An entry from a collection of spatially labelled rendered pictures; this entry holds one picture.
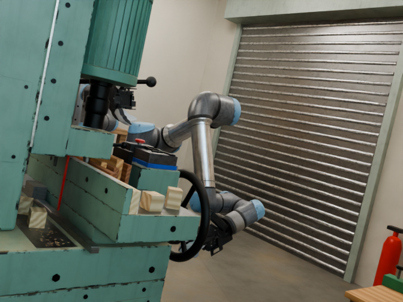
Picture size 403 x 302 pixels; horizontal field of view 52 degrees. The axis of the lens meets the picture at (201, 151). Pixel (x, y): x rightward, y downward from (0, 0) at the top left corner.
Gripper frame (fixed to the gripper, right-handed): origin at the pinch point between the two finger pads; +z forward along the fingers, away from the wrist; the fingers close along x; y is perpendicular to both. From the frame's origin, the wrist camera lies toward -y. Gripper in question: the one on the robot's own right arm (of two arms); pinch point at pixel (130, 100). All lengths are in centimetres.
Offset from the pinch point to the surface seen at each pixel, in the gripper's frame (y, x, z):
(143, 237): -19, 26, 42
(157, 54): 216, -36, -324
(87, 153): -20.3, 12.5, 15.6
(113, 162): -12.6, 15.3, 15.1
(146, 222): -19, 22, 42
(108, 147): -14.6, 11.2, 15.7
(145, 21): -7.3, -21.2, 19.0
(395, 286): 126, 81, 33
